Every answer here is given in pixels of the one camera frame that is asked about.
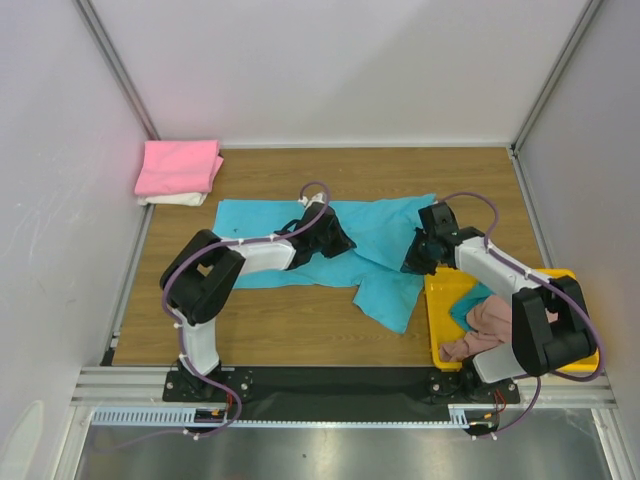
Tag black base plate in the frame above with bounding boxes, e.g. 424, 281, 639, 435
162, 366, 521, 421

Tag folded pink t shirt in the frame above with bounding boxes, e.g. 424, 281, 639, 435
134, 140, 223, 197

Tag right aluminium frame post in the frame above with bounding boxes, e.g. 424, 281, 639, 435
510, 0, 606, 151

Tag dusty pink t shirt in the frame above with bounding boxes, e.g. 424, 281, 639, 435
437, 293, 559, 364

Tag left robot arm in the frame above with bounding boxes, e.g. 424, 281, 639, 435
160, 200, 356, 400

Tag left aluminium frame post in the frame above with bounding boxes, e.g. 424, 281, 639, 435
72, 0, 160, 140

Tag yellow plastic bin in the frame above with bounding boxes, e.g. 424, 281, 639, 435
424, 267, 600, 374

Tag white cable duct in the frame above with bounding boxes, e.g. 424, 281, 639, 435
92, 404, 495, 429

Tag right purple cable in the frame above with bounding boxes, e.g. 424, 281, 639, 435
439, 192, 606, 441

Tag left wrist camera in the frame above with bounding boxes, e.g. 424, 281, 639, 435
298, 192, 326, 217

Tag aluminium front rail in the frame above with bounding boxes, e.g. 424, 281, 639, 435
71, 366, 617, 409

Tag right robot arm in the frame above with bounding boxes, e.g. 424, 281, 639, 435
402, 201, 605, 402

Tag folded white t shirt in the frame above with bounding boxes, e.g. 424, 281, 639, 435
137, 192, 208, 207

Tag turquoise t shirt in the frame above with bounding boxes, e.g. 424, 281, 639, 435
213, 194, 434, 334
449, 283, 494, 332

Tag aluminium frame post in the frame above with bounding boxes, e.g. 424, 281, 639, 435
510, 0, 606, 151
72, 0, 160, 140

